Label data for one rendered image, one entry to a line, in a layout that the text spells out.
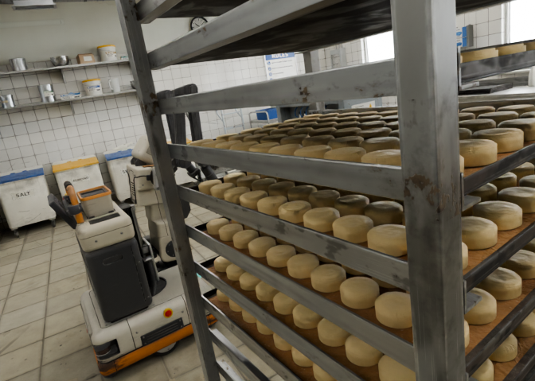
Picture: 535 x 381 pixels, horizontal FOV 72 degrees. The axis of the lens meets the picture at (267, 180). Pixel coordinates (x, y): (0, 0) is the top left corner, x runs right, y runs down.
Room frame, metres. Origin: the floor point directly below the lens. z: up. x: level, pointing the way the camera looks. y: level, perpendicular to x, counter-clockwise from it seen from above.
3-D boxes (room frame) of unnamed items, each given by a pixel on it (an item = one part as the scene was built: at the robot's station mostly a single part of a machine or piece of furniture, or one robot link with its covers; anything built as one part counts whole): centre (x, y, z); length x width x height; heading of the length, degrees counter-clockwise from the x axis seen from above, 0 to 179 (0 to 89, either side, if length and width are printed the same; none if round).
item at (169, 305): (2.02, 0.84, 0.16); 0.67 x 0.64 x 0.25; 120
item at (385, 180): (0.54, 0.02, 1.23); 0.64 x 0.03 x 0.03; 33
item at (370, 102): (2.60, -0.47, 1.01); 0.72 x 0.33 x 0.34; 31
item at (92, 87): (5.41, 2.19, 1.67); 0.25 x 0.24 x 0.21; 117
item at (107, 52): (5.55, 1.92, 2.09); 0.25 x 0.24 x 0.21; 27
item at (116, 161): (5.31, 1.95, 0.38); 0.64 x 0.54 x 0.77; 26
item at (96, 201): (1.96, 0.94, 0.87); 0.23 x 0.15 x 0.11; 30
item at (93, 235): (1.97, 0.92, 0.59); 0.55 x 0.34 x 0.83; 30
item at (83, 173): (5.01, 2.53, 0.38); 0.64 x 0.54 x 0.77; 27
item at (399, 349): (0.54, 0.02, 1.05); 0.64 x 0.03 x 0.03; 33
